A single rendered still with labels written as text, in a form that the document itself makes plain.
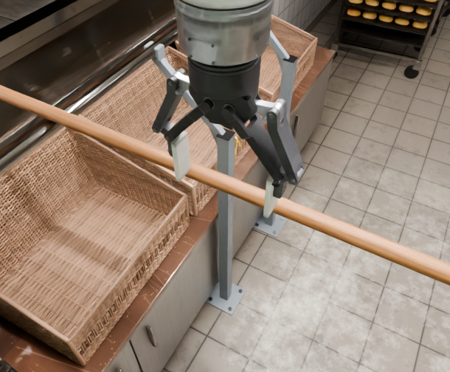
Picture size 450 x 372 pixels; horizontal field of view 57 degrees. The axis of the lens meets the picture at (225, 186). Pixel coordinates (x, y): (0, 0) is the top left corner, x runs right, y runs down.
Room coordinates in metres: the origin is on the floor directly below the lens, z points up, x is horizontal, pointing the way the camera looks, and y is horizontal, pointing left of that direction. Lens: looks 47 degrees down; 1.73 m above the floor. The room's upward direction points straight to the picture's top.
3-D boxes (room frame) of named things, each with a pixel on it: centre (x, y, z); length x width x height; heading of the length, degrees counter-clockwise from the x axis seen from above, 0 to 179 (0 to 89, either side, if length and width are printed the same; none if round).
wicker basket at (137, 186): (0.76, 0.46, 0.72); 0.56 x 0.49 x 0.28; 152
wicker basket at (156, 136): (1.28, 0.17, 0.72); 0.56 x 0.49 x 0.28; 150
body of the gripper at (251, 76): (0.38, 0.00, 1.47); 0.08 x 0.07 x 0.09; 61
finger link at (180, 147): (0.42, 0.06, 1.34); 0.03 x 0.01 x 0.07; 151
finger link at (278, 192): (0.34, -0.08, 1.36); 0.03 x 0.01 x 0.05; 61
